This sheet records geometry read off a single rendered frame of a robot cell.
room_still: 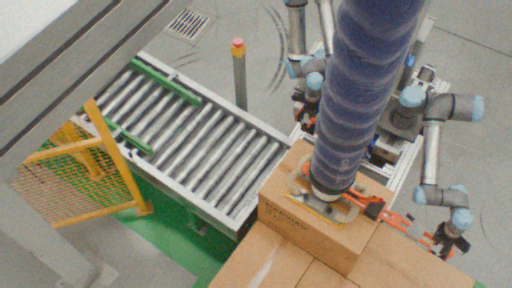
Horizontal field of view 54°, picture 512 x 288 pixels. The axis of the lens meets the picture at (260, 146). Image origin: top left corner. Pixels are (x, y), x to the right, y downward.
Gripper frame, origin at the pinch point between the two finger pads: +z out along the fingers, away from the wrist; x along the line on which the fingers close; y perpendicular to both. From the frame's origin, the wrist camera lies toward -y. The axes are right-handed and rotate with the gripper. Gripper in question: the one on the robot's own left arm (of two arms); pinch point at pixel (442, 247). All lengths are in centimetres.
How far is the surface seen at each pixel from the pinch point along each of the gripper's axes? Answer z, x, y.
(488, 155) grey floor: 108, -137, -11
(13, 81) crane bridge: -196, 100, 54
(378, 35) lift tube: -119, 11, 54
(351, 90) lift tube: -92, 12, 57
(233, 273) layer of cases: 53, 54, 84
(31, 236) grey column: 8, 104, 166
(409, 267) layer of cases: 53, -4, 4
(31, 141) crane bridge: -189, 101, 54
